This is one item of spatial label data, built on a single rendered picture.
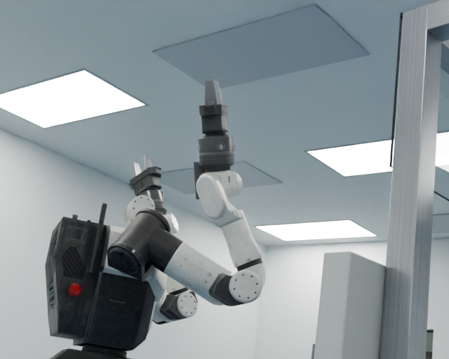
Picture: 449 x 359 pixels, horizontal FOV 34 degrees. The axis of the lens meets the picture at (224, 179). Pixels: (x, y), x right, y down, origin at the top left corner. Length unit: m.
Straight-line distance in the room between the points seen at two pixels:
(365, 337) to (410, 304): 0.10
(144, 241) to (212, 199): 0.19
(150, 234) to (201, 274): 0.16
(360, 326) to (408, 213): 0.23
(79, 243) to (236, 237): 0.41
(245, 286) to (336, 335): 0.49
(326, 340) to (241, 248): 0.53
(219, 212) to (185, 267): 0.15
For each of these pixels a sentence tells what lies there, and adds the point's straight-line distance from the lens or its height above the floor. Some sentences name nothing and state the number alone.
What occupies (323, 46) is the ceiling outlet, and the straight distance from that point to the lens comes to 4.21.
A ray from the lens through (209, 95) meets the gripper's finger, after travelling 1.80.
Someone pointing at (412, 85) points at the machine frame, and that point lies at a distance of 1.51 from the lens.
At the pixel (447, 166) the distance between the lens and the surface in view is 1.66.
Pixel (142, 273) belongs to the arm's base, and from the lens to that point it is 1.78.
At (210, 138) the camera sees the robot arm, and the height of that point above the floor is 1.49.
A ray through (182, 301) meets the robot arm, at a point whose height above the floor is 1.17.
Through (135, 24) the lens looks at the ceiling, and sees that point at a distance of 4.30.
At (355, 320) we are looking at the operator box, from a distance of 1.32.
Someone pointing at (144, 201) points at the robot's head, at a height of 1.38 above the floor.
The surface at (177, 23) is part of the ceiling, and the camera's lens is 4.20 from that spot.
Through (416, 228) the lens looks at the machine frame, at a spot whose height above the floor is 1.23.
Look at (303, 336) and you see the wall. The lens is 8.40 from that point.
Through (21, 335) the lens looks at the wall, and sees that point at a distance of 6.49.
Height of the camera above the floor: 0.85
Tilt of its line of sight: 18 degrees up
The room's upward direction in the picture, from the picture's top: 8 degrees clockwise
